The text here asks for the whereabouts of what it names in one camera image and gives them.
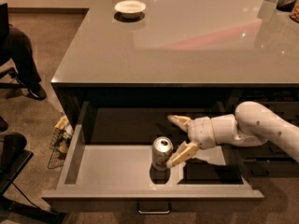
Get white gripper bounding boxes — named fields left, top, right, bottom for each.
left=166, top=115, right=216, bottom=168

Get silver 7up soda can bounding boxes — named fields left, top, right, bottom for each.
left=152, top=136, right=173, bottom=171

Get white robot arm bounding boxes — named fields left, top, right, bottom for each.
left=166, top=102, right=299, bottom=168

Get dark side drawer unit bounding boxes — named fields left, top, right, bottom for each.
left=223, top=90, right=299, bottom=177

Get open grey top drawer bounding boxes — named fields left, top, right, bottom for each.
left=42, top=102, right=263, bottom=212

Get grey counter cabinet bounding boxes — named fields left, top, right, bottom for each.
left=50, top=0, right=299, bottom=133

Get white ceramic bowl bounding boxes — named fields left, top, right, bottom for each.
left=114, top=0, right=147, bottom=19

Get black office chair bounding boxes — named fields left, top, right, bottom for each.
left=0, top=115, right=66, bottom=224

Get seated person dark trousers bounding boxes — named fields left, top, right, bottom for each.
left=0, top=24, right=47, bottom=100

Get metal drawer handle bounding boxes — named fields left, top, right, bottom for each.
left=136, top=202, right=172, bottom=215

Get wire waste basket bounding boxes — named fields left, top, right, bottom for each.
left=48, top=115, right=74, bottom=169

